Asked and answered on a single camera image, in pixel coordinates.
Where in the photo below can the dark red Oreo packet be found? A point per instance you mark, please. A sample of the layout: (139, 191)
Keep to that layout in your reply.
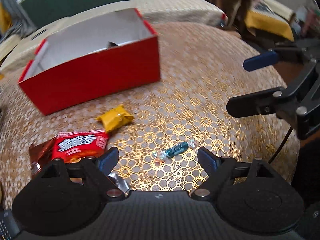
(40, 155)

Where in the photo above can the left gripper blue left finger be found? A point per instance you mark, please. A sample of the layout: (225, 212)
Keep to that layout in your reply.
(96, 173)

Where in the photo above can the red cardboard box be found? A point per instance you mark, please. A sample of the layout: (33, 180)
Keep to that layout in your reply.
(90, 59)

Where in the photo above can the red chips packet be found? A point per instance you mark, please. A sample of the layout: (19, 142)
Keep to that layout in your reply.
(71, 147)

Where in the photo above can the light blue snack packet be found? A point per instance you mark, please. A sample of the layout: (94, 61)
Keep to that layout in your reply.
(120, 183)

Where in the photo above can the grey curtain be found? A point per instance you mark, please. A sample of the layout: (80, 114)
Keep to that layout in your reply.
(14, 20)

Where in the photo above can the small teal candy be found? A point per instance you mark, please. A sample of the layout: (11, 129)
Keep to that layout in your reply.
(169, 153)

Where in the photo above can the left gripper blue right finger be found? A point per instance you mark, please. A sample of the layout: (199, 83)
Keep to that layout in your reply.
(219, 171)

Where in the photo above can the yellow snack packet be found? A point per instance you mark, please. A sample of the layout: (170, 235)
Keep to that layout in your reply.
(115, 118)

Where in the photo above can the black remote on sofa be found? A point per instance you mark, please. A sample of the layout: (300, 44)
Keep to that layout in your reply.
(38, 34)

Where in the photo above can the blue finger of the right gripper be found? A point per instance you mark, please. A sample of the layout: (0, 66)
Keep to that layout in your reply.
(258, 103)
(260, 61)

